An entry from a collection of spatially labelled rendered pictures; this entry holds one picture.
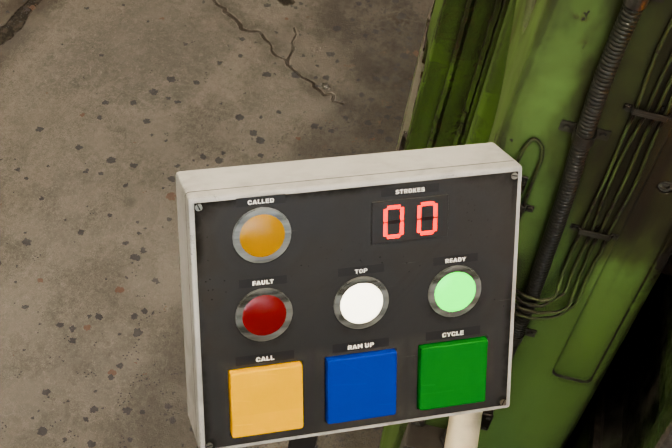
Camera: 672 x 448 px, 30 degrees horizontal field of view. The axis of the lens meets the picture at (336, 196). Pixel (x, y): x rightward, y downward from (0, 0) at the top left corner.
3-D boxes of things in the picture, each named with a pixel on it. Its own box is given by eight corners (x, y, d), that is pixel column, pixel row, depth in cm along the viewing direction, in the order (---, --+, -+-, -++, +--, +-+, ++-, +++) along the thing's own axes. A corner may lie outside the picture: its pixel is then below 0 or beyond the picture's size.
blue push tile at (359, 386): (396, 415, 131) (397, 351, 129) (327, 425, 129) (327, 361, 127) (391, 407, 133) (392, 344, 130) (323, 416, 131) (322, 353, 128)
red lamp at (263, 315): (281, 345, 124) (285, 320, 121) (235, 334, 124) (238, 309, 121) (288, 320, 126) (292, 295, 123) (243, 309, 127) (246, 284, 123)
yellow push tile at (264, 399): (304, 429, 129) (303, 364, 126) (232, 439, 127) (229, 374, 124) (300, 420, 131) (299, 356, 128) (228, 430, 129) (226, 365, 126)
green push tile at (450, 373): (486, 402, 134) (489, 339, 131) (419, 412, 132) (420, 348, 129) (479, 394, 135) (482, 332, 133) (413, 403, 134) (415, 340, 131)
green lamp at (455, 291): (470, 320, 129) (479, 296, 126) (426, 309, 129) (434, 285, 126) (474, 296, 131) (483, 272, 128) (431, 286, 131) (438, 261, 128)
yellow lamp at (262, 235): (279, 266, 121) (284, 239, 118) (233, 255, 121) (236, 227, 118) (286, 242, 123) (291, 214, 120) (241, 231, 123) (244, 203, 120)
